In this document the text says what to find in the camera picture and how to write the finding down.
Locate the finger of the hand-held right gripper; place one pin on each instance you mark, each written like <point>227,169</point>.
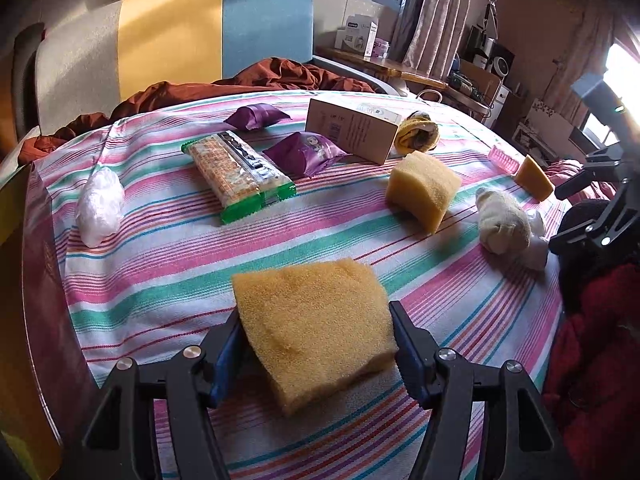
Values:
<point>575,182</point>
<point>570,242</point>

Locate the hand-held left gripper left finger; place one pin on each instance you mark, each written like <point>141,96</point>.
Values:
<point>225,362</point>

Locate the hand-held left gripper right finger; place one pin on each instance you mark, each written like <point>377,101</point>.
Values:
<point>407,355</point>

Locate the small orange sponge wedge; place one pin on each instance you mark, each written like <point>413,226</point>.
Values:
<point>534,180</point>

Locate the large yellow sponge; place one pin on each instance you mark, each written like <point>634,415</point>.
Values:
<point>315,320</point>

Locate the medium yellow sponge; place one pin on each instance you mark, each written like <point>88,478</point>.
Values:
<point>425,187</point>

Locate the pink patterned cloth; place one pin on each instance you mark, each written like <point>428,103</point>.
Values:
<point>565,167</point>

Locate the white rolled sock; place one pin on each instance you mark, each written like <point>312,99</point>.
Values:
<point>537,247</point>

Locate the cream rolled sock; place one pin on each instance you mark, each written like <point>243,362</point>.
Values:
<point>502,222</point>

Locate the pink plastic comb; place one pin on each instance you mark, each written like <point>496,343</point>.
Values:
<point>505,159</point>

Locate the striped bed sheet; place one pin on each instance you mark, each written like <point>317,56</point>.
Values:
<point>165,270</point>

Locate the red garment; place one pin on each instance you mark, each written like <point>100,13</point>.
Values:
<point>600,360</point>

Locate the plain cardboard carton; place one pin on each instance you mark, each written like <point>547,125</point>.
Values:
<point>480,80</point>

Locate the yellow and black rolled sock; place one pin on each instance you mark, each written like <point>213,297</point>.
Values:
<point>420,132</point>

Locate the green biscuit packet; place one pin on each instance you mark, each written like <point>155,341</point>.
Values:
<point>235,172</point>

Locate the white plastic bag roll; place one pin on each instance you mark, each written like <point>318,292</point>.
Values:
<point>99,207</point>

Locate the beige patterned curtain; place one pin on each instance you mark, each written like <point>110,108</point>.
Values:
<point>435,15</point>

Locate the purple cartoon print snack packet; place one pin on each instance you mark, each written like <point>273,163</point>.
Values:
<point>300,152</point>

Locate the wooden desk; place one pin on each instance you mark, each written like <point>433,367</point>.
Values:
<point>385,65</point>

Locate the brown cardboard box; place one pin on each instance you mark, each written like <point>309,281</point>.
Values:
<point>350,132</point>

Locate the white carton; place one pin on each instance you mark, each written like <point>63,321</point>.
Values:
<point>356,35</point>

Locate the rust brown blanket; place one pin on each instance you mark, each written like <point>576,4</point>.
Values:
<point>280,75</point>

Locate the grey yellow blue armchair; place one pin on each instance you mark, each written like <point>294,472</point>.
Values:
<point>170,40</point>

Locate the black chair back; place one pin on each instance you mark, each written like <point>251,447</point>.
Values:
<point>25,75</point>

